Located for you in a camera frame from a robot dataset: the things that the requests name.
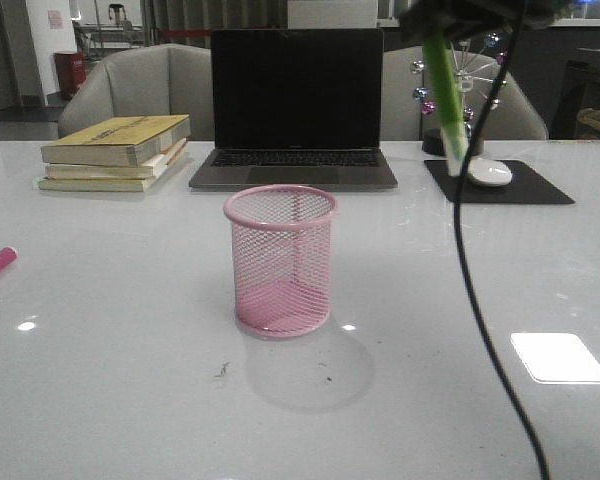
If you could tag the green marker pen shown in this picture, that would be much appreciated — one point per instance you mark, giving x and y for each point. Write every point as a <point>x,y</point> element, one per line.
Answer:
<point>449,111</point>

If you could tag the left grey armchair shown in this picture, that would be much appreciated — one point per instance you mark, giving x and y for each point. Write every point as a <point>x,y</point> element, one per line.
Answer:
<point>157,80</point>

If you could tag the white computer mouse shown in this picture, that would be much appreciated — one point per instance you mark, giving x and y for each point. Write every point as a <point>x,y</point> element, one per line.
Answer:
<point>489,173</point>

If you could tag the grey armchair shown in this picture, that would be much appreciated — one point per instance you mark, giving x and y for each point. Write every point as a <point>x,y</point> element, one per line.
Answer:
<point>401,119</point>
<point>157,80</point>

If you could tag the red trash bin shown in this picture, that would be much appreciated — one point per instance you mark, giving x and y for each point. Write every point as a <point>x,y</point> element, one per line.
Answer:
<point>71,72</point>

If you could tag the ferris wheel desk ornament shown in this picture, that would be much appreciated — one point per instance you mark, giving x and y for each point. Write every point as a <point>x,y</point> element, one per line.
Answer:
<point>473,78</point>

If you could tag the top yellow book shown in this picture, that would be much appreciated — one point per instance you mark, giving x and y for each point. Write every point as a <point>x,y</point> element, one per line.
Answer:
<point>126,141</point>

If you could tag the bottom yellow book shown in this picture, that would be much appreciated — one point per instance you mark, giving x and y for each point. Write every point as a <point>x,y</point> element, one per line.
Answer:
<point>104,185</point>

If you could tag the black mouse pad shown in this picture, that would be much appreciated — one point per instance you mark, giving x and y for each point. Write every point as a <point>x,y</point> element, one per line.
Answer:
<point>527,187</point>

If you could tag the right grey armchair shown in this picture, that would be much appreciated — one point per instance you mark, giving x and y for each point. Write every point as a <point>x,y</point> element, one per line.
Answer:
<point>401,119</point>

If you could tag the yellow book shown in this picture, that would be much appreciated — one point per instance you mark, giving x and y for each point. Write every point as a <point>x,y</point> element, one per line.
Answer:
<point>126,141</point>
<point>104,185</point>

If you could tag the grey laptop computer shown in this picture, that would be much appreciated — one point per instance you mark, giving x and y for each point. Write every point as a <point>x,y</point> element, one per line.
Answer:
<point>296,106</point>

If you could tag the pink mesh pen holder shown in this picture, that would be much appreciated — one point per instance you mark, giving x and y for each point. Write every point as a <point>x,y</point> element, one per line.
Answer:
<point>281,250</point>

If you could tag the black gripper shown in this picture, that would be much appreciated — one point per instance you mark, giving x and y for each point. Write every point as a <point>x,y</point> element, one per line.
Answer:
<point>457,20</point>

